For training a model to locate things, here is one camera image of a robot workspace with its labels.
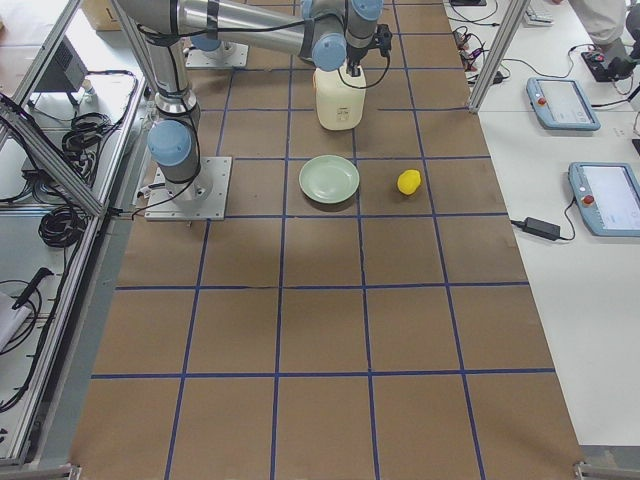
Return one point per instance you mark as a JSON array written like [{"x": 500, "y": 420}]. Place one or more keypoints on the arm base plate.
[
  {"x": 227, "y": 56},
  {"x": 204, "y": 199}
]

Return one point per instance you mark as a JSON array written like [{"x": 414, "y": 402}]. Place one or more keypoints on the aluminium frame post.
[{"x": 501, "y": 42}]

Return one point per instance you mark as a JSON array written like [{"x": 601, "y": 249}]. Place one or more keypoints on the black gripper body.
[{"x": 355, "y": 54}]

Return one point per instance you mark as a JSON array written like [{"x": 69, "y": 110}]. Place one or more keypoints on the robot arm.
[{"x": 335, "y": 36}]

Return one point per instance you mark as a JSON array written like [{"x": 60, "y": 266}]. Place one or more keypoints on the green plate near lemon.
[{"x": 329, "y": 179}]

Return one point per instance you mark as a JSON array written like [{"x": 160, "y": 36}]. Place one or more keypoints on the teach pendant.
[
  {"x": 607, "y": 195},
  {"x": 561, "y": 104}
]

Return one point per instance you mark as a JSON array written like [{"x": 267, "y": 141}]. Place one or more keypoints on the near teach pendant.
[{"x": 607, "y": 195}]

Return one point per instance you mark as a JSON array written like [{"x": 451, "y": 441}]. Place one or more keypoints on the yellow lemon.
[{"x": 409, "y": 181}]

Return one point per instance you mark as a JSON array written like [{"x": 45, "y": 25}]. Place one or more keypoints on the black power brick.
[{"x": 542, "y": 229}]

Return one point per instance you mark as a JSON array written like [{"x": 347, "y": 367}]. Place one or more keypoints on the far teach pendant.
[{"x": 561, "y": 104}]

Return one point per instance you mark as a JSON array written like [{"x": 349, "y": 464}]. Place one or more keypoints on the cardboard box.
[{"x": 101, "y": 15}]

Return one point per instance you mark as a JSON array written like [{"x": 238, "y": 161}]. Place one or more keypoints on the white rice cooker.
[{"x": 339, "y": 98}]

